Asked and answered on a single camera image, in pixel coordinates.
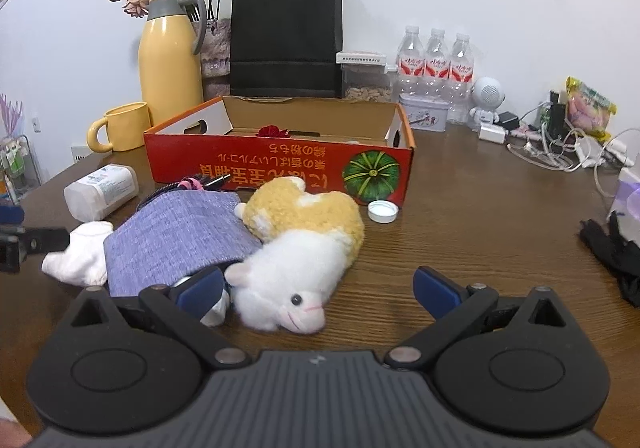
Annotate yellow green snack packet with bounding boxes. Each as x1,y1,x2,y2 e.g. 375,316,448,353
566,75,617,141

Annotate yellow thermos jug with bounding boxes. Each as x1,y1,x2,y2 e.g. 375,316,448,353
138,0,207,126

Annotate purple tissue pack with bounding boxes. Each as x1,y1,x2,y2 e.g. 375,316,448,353
607,167,640,229

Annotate white crumpled cloth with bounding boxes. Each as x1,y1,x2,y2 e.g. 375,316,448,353
41,220,116,286

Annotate pink fuzzy vase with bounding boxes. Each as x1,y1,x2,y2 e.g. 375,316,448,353
200,18,233,101

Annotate black paper bag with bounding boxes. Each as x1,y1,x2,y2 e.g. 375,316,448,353
229,0,344,99

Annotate person's pink clothing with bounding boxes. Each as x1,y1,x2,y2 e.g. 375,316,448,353
0,419,33,448

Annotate purple fabric pouch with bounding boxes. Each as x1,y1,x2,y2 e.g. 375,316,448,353
102,190,263,299

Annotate clear water bottle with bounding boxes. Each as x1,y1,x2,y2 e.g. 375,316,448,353
396,25,426,99
424,28,451,99
448,32,475,124

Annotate small black box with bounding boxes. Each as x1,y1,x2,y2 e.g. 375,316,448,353
549,89,568,129

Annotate yellow mug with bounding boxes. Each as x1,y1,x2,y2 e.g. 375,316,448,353
86,101,152,154

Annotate purple feather decoration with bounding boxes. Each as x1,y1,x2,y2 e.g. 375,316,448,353
0,93,26,139

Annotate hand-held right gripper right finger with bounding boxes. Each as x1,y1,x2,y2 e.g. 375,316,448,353
385,265,576,371

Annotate black gloves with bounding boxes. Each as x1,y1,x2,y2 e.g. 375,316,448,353
579,218,640,314

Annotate clear container of seeds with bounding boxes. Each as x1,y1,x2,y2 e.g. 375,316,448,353
340,62,398,104

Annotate red cardboard box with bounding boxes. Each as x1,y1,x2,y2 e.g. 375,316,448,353
143,95,416,206

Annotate white bottle cap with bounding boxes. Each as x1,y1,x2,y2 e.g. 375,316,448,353
367,200,400,224

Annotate white robot speaker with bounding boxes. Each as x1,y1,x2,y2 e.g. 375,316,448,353
469,75,505,131

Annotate tangle of white cables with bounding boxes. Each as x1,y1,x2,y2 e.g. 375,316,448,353
505,100,640,209

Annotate clear jar of white beads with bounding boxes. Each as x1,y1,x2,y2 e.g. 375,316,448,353
63,164,140,222

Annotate black cable with pink tie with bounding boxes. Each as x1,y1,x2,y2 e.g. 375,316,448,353
137,171,232,209

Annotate white charger block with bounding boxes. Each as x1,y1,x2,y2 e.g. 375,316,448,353
478,124,507,145

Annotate flat white card box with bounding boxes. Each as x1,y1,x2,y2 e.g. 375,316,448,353
336,50,387,65

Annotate silver metal tin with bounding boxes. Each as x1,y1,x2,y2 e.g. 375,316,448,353
399,94,457,132

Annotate metal wire rack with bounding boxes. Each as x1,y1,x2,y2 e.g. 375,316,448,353
0,135,41,204

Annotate white and yellow plush toy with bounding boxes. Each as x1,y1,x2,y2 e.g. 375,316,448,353
223,176,366,334

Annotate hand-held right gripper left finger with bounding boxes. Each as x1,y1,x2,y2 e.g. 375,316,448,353
57,265,251,371

